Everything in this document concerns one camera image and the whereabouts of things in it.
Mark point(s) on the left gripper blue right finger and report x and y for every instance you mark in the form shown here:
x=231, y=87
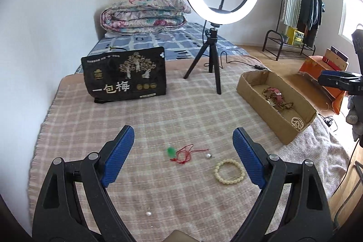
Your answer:
x=252, y=155

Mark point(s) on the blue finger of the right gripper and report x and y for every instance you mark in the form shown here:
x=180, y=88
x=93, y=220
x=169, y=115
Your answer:
x=329, y=78

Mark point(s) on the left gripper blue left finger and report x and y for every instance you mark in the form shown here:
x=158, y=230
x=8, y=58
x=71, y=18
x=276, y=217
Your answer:
x=114, y=153

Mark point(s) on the brown wooden bead mala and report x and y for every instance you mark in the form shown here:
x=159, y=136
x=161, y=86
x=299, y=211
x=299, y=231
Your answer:
x=280, y=105

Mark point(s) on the right white gloved hand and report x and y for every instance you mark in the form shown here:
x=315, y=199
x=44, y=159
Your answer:
x=355, y=117

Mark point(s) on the cardboard box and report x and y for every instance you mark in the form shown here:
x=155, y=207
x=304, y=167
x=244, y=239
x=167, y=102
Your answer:
x=284, y=110

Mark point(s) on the pink plaid blanket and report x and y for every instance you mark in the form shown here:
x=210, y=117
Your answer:
x=167, y=170

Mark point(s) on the black clothes rack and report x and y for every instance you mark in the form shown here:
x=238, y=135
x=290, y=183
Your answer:
x=276, y=42

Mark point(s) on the black snack bag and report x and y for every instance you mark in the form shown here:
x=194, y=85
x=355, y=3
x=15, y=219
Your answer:
x=125, y=75

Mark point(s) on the black tripod stand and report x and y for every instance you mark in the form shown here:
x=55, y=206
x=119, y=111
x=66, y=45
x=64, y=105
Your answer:
x=213, y=61

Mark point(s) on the folded floral quilt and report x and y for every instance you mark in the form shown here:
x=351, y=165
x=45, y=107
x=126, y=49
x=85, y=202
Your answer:
x=142, y=16

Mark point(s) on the red strap wristwatch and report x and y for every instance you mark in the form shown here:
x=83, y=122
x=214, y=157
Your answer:
x=272, y=93

